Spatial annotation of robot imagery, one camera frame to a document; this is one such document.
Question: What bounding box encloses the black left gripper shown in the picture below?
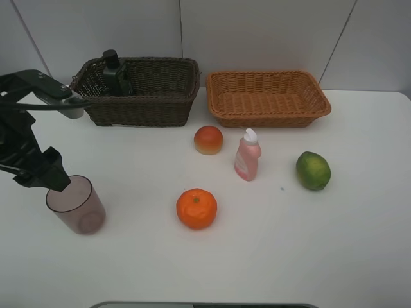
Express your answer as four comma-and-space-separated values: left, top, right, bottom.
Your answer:
1, 110, 71, 192

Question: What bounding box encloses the translucent purple cup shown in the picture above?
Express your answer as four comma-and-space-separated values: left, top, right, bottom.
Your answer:
46, 175, 106, 235

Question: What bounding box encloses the black rectangular bottle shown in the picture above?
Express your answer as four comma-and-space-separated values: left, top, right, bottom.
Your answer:
103, 49, 133, 96

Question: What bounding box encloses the red yellow peach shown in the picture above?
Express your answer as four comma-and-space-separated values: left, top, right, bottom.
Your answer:
193, 126, 223, 155

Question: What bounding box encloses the pink lotion bottle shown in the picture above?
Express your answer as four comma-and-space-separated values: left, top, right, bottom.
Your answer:
234, 128, 261, 182

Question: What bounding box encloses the green lime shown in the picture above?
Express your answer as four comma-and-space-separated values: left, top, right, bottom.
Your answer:
296, 151, 331, 191

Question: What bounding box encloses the dark brown wicker basket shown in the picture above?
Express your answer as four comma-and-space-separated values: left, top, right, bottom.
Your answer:
70, 57, 200, 127

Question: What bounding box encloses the orange mandarin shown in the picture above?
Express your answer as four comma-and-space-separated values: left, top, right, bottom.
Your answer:
176, 188, 218, 230

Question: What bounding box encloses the orange wicker basket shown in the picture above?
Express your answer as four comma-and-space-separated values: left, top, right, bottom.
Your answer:
206, 70, 331, 128

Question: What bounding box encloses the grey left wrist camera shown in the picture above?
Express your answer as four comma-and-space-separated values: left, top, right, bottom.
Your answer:
1, 69, 90, 119

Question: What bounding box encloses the black left camera cable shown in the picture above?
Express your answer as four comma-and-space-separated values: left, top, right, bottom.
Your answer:
0, 96, 92, 112

